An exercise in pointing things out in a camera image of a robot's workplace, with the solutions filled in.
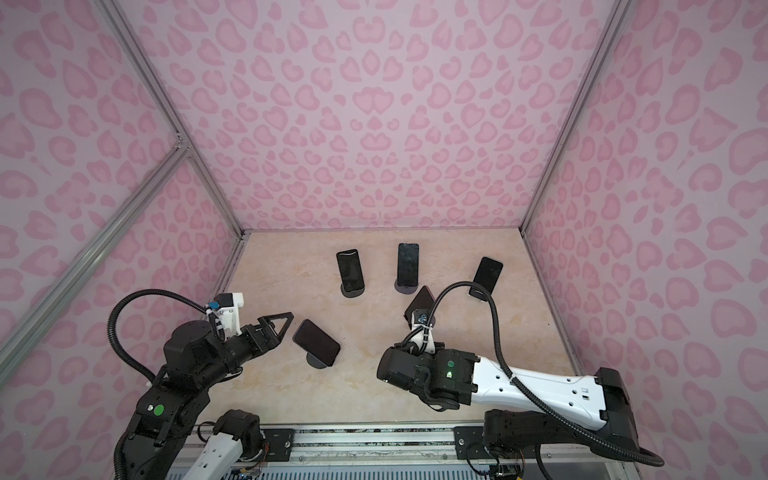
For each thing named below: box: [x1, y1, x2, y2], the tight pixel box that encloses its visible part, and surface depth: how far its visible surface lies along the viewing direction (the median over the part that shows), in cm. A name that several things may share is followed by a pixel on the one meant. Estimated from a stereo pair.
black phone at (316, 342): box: [292, 319, 341, 367], surface depth 86 cm
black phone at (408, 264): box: [397, 242, 419, 287], surface depth 99 cm
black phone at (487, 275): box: [469, 256, 504, 302], surface depth 98 cm
